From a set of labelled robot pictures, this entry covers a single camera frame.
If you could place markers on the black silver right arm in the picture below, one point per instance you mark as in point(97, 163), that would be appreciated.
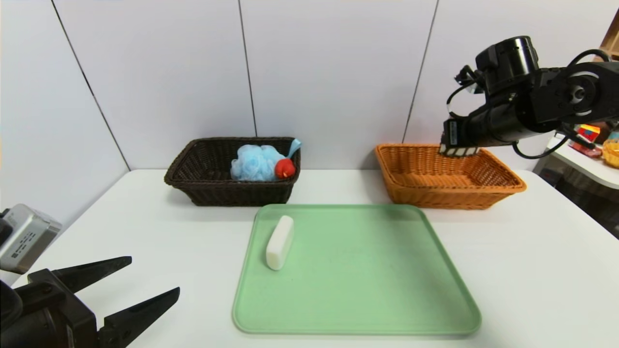
point(556, 92)

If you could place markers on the wooden shelf cabinet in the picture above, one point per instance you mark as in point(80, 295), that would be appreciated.
point(611, 38)

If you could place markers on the white side table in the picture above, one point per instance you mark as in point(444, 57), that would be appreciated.
point(580, 166)

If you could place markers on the yellow woven bowl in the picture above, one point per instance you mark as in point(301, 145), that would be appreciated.
point(611, 154)

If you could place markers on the white soap bar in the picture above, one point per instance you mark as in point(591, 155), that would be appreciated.
point(279, 244)

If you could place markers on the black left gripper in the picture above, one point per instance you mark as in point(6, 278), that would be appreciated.
point(62, 306)

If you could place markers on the dark brown wicker basket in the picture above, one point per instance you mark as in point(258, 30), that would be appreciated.
point(208, 191)

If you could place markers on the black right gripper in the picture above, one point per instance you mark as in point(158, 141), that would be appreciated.
point(453, 138)

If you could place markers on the light green plastic tray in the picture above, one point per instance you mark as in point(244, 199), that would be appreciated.
point(362, 280)

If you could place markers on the red plastic packet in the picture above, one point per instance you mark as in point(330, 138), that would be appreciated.
point(585, 149)

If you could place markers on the orange wicker basket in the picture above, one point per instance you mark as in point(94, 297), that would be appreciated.
point(435, 198)

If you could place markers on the red rubber duck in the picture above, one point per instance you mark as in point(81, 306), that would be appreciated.
point(285, 169)

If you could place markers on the chocolate blueberry cake slice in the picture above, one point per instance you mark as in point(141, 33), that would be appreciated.
point(459, 152)

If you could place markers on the light blue mesh loofah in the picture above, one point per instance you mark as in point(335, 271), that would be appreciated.
point(256, 164)

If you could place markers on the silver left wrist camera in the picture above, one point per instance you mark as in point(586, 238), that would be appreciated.
point(24, 239)

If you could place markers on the red colourful small box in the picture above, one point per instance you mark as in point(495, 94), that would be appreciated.
point(588, 133)

